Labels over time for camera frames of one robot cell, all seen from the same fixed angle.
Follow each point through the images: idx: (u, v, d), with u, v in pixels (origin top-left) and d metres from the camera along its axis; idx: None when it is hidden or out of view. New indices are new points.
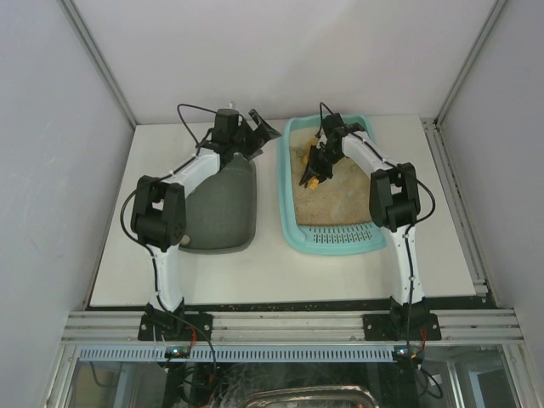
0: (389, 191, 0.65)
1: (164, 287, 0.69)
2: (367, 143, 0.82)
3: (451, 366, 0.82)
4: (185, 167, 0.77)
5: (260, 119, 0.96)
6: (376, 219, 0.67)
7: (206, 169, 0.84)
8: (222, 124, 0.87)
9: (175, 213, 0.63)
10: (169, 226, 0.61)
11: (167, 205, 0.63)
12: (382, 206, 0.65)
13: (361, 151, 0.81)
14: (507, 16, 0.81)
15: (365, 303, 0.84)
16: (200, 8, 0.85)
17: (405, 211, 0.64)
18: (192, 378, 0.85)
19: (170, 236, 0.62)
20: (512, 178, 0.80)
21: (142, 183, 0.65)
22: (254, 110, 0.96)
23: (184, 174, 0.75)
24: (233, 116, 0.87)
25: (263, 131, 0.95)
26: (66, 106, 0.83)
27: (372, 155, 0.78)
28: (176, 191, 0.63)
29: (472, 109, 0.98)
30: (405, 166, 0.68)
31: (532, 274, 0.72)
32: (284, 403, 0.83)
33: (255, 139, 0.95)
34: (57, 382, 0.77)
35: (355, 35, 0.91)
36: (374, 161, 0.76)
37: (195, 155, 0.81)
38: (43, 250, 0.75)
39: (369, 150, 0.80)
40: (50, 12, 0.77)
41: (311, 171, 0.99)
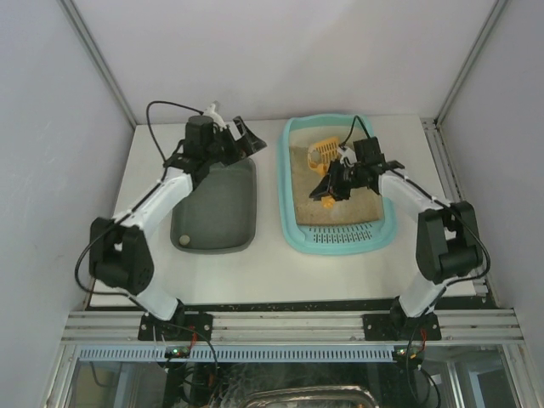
0: (444, 236, 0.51)
1: (153, 307, 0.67)
2: (410, 180, 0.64)
3: (451, 366, 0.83)
4: (147, 200, 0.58)
5: (245, 130, 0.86)
6: (426, 270, 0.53)
7: (176, 195, 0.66)
8: (192, 134, 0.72)
9: (136, 262, 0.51)
10: (133, 274, 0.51)
11: (125, 252, 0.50)
12: (434, 257, 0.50)
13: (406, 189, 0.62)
14: (507, 15, 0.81)
15: (365, 303, 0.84)
16: (200, 9, 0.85)
17: (462, 263, 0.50)
18: (192, 378, 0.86)
19: (134, 284, 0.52)
20: (512, 178, 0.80)
21: (97, 225, 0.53)
22: (240, 116, 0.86)
23: (146, 210, 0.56)
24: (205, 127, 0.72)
25: (245, 143, 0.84)
26: (66, 107, 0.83)
27: (419, 193, 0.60)
28: (133, 237, 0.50)
29: (472, 108, 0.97)
30: (461, 206, 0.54)
31: (532, 274, 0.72)
32: (284, 403, 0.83)
33: (236, 150, 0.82)
34: (57, 381, 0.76)
35: (355, 35, 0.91)
36: (421, 200, 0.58)
37: (161, 180, 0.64)
38: (43, 251, 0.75)
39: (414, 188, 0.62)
40: (50, 14, 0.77)
41: (329, 186, 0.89)
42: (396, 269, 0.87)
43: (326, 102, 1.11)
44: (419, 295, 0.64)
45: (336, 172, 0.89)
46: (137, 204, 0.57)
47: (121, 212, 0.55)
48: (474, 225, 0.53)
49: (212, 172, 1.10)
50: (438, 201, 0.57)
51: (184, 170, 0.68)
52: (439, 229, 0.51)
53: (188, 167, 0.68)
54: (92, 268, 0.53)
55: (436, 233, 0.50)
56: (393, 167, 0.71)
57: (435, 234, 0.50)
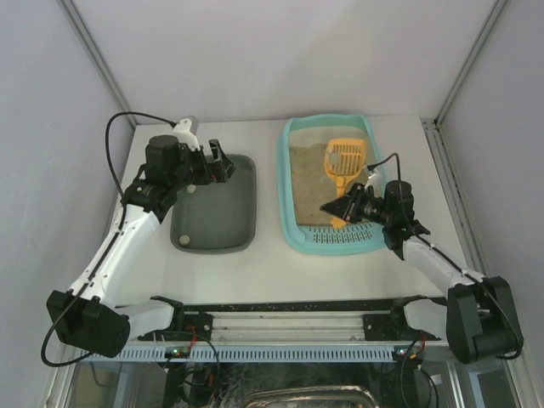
0: (477, 316, 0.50)
1: (154, 325, 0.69)
2: (436, 247, 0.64)
3: (452, 366, 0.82)
4: (106, 258, 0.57)
5: (220, 155, 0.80)
6: (456, 348, 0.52)
7: (141, 237, 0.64)
8: (156, 161, 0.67)
9: (101, 334, 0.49)
10: (103, 343, 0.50)
11: (89, 327, 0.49)
12: (470, 338, 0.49)
13: (433, 260, 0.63)
14: (507, 15, 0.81)
15: (365, 303, 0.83)
16: (200, 9, 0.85)
17: (498, 345, 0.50)
18: (192, 379, 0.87)
19: (107, 350, 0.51)
20: (512, 178, 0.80)
21: (53, 298, 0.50)
22: (217, 140, 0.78)
23: (105, 272, 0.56)
24: (167, 151, 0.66)
25: (213, 165, 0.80)
26: (66, 107, 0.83)
27: (448, 265, 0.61)
28: (95, 313, 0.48)
29: (472, 108, 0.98)
30: (494, 282, 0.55)
31: (532, 274, 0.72)
32: (284, 403, 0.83)
33: (206, 174, 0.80)
34: (57, 382, 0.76)
35: (355, 35, 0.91)
36: (450, 274, 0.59)
37: (118, 229, 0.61)
38: (43, 251, 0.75)
39: (443, 257, 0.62)
40: (50, 14, 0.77)
41: (345, 215, 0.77)
42: (396, 269, 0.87)
43: (326, 103, 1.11)
44: (430, 321, 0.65)
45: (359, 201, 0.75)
46: (95, 266, 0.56)
47: (80, 279, 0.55)
48: (507, 303, 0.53)
49: None
50: (467, 275, 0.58)
51: (144, 208, 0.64)
52: (473, 309, 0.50)
53: (148, 201, 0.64)
54: (62, 337, 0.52)
55: (470, 312, 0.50)
56: (417, 231, 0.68)
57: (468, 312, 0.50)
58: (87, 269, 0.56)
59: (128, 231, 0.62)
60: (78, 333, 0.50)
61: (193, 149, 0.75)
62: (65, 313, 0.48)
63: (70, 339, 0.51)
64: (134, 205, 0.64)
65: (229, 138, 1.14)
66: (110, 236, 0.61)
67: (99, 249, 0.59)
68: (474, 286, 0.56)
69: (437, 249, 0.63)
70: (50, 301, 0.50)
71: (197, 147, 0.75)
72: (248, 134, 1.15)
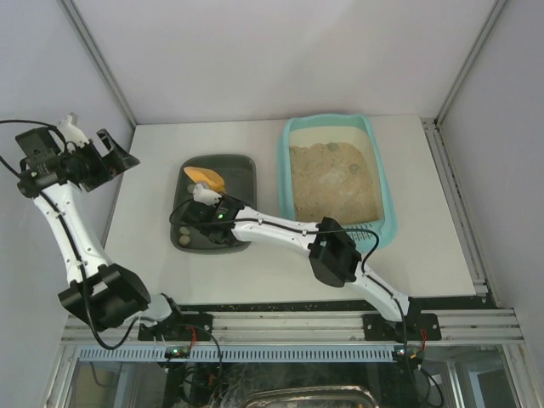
0: (331, 257, 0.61)
1: (155, 314, 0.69)
2: (263, 219, 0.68)
3: (452, 367, 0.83)
4: (75, 238, 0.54)
5: (114, 144, 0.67)
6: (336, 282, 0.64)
7: (83, 208, 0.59)
8: (37, 144, 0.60)
9: (127, 289, 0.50)
10: (138, 294, 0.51)
11: (117, 290, 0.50)
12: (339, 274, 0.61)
13: (271, 233, 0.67)
14: (508, 15, 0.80)
15: (364, 303, 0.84)
16: (200, 9, 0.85)
17: (347, 260, 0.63)
18: (192, 378, 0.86)
19: (143, 299, 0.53)
20: (512, 178, 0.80)
21: (65, 297, 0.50)
22: (74, 115, 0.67)
23: (90, 246, 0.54)
24: (44, 131, 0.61)
25: (115, 157, 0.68)
26: (66, 106, 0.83)
27: (286, 229, 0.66)
28: (113, 272, 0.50)
29: (472, 109, 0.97)
30: (324, 225, 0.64)
31: (533, 274, 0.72)
32: (284, 403, 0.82)
33: (104, 167, 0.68)
34: (57, 382, 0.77)
35: (355, 34, 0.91)
36: (293, 236, 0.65)
37: (56, 212, 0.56)
38: (43, 250, 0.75)
39: (276, 226, 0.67)
40: (49, 16, 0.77)
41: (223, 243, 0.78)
42: (395, 269, 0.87)
43: (326, 103, 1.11)
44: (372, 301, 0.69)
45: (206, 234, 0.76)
46: (72, 251, 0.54)
47: (70, 269, 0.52)
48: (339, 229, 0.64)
49: None
50: (308, 229, 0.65)
51: (59, 182, 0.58)
52: (329, 255, 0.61)
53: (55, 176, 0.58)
54: (99, 324, 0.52)
55: (331, 261, 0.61)
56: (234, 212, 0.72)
57: (330, 263, 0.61)
58: (67, 258, 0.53)
59: (67, 209, 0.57)
60: (112, 304, 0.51)
61: (83, 145, 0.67)
62: (86, 297, 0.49)
63: (107, 320, 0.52)
64: (44, 187, 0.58)
65: (229, 138, 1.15)
66: (54, 223, 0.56)
67: (59, 239, 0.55)
68: (317, 234, 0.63)
69: (264, 221, 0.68)
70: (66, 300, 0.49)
71: (88, 140, 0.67)
72: (248, 134, 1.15)
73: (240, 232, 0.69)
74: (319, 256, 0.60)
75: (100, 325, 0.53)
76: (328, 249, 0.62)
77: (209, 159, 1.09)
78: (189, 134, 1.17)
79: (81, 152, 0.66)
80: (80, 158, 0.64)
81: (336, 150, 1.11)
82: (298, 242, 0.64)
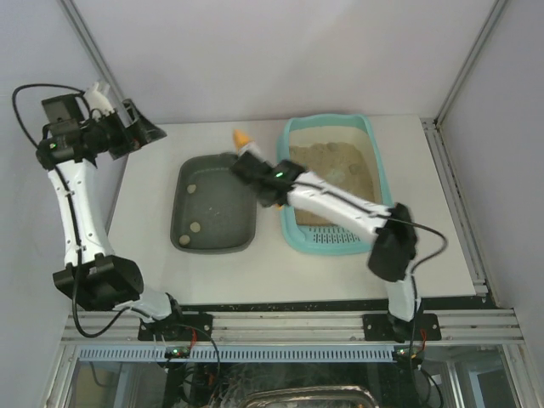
0: (399, 251, 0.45)
1: (151, 311, 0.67)
2: (329, 189, 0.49)
3: (451, 367, 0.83)
4: (79, 222, 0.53)
5: (138, 115, 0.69)
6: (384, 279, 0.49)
7: (94, 187, 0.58)
8: (59, 113, 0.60)
9: (120, 280, 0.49)
10: (130, 284, 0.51)
11: (110, 280, 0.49)
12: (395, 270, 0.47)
13: (333, 207, 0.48)
14: (507, 15, 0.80)
15: (365, 303, 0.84)
16: (199, 9, 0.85)
17: (406, 257, 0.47)
18: (192, 378, 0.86)
19: (134, 290, 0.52)
20: (512, 178, 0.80)
21: (59, 279, 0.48)
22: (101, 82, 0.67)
23: (92, 230, 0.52)
24: (70, 99, 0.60)
25: (138, 129, 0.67)
26: None
27: (348, 207, 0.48)
28: (107, 263, 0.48)
29: (472, 108, 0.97)
30: (393, 208, 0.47)
31: (533, 274, 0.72)
32: (284, 403, 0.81)
33: (127, 138, 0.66)
34: (57, 382, 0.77)
35: (354, 34, 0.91)
36: (359, 218, 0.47)
37: (66, 191, 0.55)
38: (43, 250, 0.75)
39: (340, 200, 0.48)
40: (48, 15, 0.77)
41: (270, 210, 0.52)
42: None
43: (326, 103, 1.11)
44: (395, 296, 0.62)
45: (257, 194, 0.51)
46: (74, 234, 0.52)
47: (69, 249, 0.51)
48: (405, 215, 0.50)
49: (214, 172, 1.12)
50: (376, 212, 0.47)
51: (75, 159, 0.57)
52: (397, 249, 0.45)
53: (71, 151, 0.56)
54: (90, 304, 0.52)
55: (395, 255, 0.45)
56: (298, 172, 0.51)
57: (393, 257, 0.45)
58: (68, 240, 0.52)
59: (77, 189, 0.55)
60: (104, 290, 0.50)
61: (108, 113, 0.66)
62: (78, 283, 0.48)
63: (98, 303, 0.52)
64: (59, 161, 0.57)
65: (229, 138, 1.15)
66: (63, 201, 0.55)
67: (65, 218, 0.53)
68: (387, 218, 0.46)
69: (328, 190, 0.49)
70: (59, 282, 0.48)
71: (113, 109, 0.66)
72: (248, 134, 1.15)
73: (296, 199, 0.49)
74: (386, 247, 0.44)
75: (92, 305, 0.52)
76: (397, 242, 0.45)
77: (210, 160, 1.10)
78: (189, 134, 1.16)
79: (104, 120, 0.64)
80: (100, 126, 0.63)
81: (336, 150, 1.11)
82: (363, 224, 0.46)
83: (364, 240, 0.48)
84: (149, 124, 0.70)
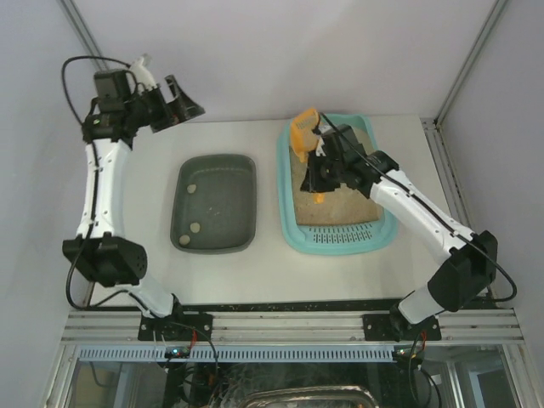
0: (468, 277, 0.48)
1: (151, 305, 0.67)
2: (415, 195, 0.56)
3: (451, 367, 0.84)
4: (99, 197, 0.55)
5: (178, 92, 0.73)
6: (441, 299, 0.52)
7: (122, 167, 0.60)
8: (107, 88, 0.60)
9: (122, 260, 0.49)
10: (131, 268, 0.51)
11: (113, 257, 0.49)
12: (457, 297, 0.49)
13: (412, 212, 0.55)
14: (507, 15, 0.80)
15: (365, 303, 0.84)
16: (200, 8, 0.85)
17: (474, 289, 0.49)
18: (192, 378, 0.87)
19: (135, 274, 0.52)
20: (512, 177, 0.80)
21: (65, 247, 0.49)
22: (146, 59, 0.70)
23: (108, 208, 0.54)
24: (119, 77, 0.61)
25: (178, 105, 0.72)
26: (65, 105, 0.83)
27: (432, 219, 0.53)
28: (113, 243, 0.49)
29: (472, 108, 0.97)
30: (483, 240, 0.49)
31: (533, 274, 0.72)
32: (284, 403, 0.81)
33: (167, 115, 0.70)
34: (57, 382, 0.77)
35: (355, 34, 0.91)
36: (439, 233, 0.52)
37: (95, 167, 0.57)
38: (43, 250, 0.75)
39: (422, 207, 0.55)
40: (49, 14, 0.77)
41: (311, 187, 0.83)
42: (395, 269, 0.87)
43: (326, 103, 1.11)
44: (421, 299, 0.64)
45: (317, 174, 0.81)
46: (93, 207, 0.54)
47: (83, 223, 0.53)
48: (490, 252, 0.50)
49: (214, 172, 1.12)
50: (460, 235, 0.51)
51: (111, 139, 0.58)
52: (467, 274, 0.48)
53: (111, 132, 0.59)
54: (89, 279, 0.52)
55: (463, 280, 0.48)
56: (386, 171, 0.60)
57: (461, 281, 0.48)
58: (85, 212, 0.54)
59: (107, 167, 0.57)
60: (104, 268, 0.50)
61: (150, 88, 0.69)
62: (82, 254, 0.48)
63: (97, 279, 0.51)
64: (98, 138, 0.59)
65: (229, 138, 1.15)
66: (91, 176, 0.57)
67: (88, 190, 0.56)
68: (467, 243, 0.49)
69: (416, 197, 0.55)
70: (65, 250, 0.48)
71: (156, 85, 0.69)
72: (248, 134, 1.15)
73: (379, 193, 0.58)
74: (456, 269, 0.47)
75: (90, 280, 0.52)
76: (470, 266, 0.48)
77: (211, 160, 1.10)
78: (189, 134, 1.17)
79: (147, 95, 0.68)
80: (144, 102, 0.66)
81: None
82: (440, 239, 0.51)
83: (435, 254, 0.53)
84: (189, 102, 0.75)
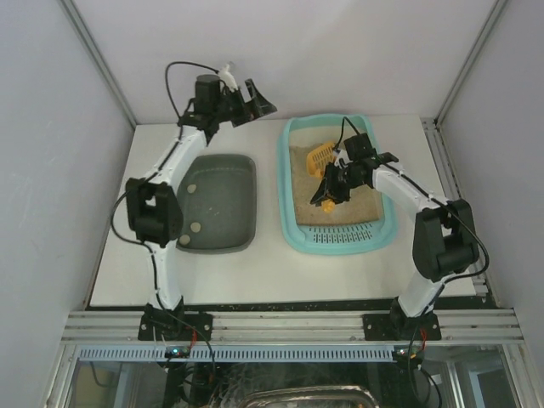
0: (441, 236, 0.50)
1: (164, 286, 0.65)
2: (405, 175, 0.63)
3: (451, 366, 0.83)
4: (170, 159, 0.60)
5: (255, 93, 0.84)
6: (425, 269, 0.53)
7: (193, 152, 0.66)
8: (203, 93, 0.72)
9: (166, 212, 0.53)
10: (168, 225, 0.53)
11: (159, 206, 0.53)
12: (432, 256, 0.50)
13: (400, 186, 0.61)
14: (507, 15, 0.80)
15: (365, 303, 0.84)
16: (199, 9, 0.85)
17: (452, 257, 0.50)
18: (192, 378, 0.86)
19: (170, 233, 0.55)
20: (512, 177, 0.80)
21: (130, 184, 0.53)
22: (251, 79, 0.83)
23: (172, 167, 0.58)
24: (214, 85, 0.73)
25: (254, 105, 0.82)
26: (66, 105, 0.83)
27: (415, 190, 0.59)
28: (165, 193, 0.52)
29: (473, 108, 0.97)
30: (457, 202, 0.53)
31: (533, 274, 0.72)
32: (284, 403, 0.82)
33: (246, 111, 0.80)
34: (57, 382, 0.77)
35: (354, 34, 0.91)
36: (417, 197, 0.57)
37: (178, 139, 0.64)
38: (44, 250, 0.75)
39: (410, 184, 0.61)
40: (51, 15, 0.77)
41: (325, 189, 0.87)
42: (395, 269, 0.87)
43: (326, 102, 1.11)
44: (415, 289, 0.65)
45: (331, 176, 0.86)
46: (161, 164, 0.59)
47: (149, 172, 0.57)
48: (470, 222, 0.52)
49: (214, 172, 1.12)
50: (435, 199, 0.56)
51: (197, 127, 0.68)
52: (438, 233, 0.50)
53: (199, 123, 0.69)
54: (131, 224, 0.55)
55: (434, 237, 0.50)
56: (387, 161, 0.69)
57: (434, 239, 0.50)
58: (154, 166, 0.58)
59: (185, 144, 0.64)
60: (148, 218, 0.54)
61: (232, 90, 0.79)
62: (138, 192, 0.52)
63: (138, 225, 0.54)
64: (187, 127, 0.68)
65: (229, 138, 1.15)
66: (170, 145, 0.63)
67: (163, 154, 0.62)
68: (440, 206, 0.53)
69: (405, 174, 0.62)
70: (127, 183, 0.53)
71: (236, 87, 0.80)
72: (248, 134, 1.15)
73: (378, 175, 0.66)
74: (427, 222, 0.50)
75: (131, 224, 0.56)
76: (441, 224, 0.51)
77: (211, 160, 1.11)
78: None
79: (229, 94, 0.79)
80: (228, 100, 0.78)
81: None
82: (416, 201, 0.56)
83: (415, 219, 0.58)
84: (262, 102, 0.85)
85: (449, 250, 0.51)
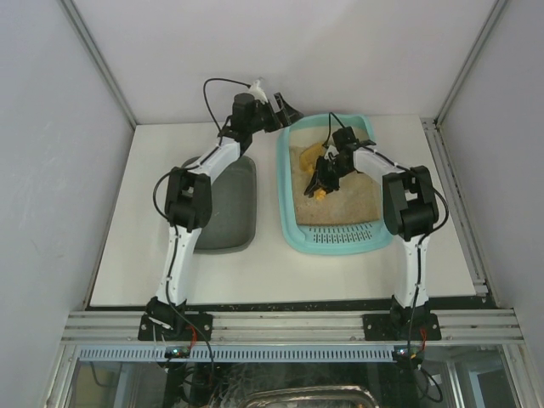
0: (403, 196, 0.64)
1: (176, 274, 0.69)
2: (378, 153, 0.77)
3: (451, 367, 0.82)
4: (209, 157, 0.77)
5: (284, 104, 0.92)
6: (392, 227, 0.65)
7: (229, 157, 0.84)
8: (239, 112, 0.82)
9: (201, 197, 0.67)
10: (200, 209, 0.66)
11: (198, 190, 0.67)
12: (398, 212, 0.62)
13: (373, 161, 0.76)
14: (507, 15, 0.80)
15: (364, 303, 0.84)
16: (199, 10, 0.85)
17: (416, 214, 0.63)
18: (192, 378, 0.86)
19: (199, 218, 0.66)
20: (512, 178, 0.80)
21: (174, 173, 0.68)
22: (280, 93, 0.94)
23: (210, 165, 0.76)
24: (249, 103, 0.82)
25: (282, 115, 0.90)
26: (66, 106, 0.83)
27: (384, 162, 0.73)
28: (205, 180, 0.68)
29: (472, 109, 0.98)
30: (419, 169, 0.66)
31: (532, 274, 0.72)
32: (284, 403, 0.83)
33: (275, 121, 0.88)
34: (57, 381, 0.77)
35: (355, 35, 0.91)
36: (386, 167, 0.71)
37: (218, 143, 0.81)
38: (44, 250, 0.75)
39: (381, 159, 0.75)
40: (51, 15, 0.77)
41: (317, 180, 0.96)
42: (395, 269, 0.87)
43: (326, 103, 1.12)
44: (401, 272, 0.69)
45: (322, 165, 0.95)
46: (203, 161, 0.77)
47: (192, 165, 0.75)
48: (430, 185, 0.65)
49: None
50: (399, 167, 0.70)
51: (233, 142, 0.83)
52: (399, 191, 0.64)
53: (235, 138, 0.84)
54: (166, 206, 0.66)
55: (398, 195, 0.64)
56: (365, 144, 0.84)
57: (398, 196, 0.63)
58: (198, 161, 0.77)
59: (223, 149, 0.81)
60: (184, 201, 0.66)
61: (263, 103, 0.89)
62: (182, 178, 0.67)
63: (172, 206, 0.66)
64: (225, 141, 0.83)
65: None
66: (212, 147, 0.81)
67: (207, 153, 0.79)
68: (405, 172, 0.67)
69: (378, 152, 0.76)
70: (172, 172, 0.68)
71: (267, 101, 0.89)
72: None
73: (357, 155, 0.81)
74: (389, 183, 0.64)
75: (166, 207, 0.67)
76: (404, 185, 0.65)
77: None
78: (189, 134, 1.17)
79: (261, 107, 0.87)
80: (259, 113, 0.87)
81: None
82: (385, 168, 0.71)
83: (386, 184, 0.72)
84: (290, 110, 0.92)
85: (413, 208, 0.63)
